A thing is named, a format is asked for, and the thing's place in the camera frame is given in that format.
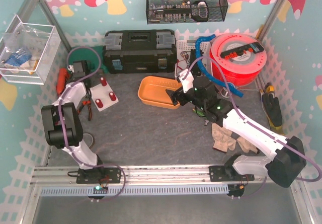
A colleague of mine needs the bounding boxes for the orange plastic bin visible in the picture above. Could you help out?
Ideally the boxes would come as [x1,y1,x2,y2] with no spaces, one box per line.
[138,76,182,110]

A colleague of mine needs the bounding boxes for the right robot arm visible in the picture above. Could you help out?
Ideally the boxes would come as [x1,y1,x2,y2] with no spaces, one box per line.
[166,77,306,188]

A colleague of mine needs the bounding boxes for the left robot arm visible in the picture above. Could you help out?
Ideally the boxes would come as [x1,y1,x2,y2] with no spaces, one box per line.
[41,60,103,171]

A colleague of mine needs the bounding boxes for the orange black pliers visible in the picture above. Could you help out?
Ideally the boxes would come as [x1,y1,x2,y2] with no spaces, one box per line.
[76,99,94,121]

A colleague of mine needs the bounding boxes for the green tool case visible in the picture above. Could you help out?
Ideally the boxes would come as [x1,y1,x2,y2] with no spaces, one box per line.
[67,46,109,73]

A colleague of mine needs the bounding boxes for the orange multimeter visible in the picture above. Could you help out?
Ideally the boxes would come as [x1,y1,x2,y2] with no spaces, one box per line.
[56,68,69,95]

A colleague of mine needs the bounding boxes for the black toolbox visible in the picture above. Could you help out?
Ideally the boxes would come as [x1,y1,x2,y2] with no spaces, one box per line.
[102,30,177,74]

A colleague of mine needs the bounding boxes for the white perforated basket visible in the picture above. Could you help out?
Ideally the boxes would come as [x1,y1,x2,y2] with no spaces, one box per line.
[175,40,212,78]

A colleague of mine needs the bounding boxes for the brown tape roll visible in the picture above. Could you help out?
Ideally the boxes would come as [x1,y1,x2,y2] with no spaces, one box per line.
[83,133,95,149]

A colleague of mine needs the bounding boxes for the beige work glove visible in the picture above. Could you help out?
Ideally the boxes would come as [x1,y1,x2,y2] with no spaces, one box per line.
[212,123,260,154]

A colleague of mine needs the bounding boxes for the orange filament spool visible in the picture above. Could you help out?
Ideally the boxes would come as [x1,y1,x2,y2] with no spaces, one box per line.
[209,33,267,87]

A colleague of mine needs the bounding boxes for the clear acrylic box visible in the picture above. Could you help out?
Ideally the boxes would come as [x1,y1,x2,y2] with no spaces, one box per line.
[1,15,61,85]

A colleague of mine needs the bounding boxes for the blue white glove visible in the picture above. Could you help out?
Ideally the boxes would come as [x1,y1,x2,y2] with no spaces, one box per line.
[5,48,32,68]

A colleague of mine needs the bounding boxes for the black terminal strip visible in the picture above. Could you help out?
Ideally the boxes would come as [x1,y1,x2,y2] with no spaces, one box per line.
[220,42,264,60]

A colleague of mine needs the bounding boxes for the black yellow work glove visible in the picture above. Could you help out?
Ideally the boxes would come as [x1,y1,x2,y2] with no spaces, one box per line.
[262,93,285,135]

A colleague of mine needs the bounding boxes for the black metal bracket plate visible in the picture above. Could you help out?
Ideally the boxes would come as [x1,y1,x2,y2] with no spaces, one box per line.
[189,49,202,76]

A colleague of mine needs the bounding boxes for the blue corrugated hose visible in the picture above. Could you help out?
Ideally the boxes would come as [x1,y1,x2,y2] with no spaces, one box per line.
[195,34,244,98]

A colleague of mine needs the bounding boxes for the aluminium front rail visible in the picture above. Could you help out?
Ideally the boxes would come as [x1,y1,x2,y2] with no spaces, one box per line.
[31,165,264,186]

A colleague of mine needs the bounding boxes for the black wire mesh basket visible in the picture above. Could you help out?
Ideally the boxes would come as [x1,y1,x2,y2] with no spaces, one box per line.
[146,0,228,24]

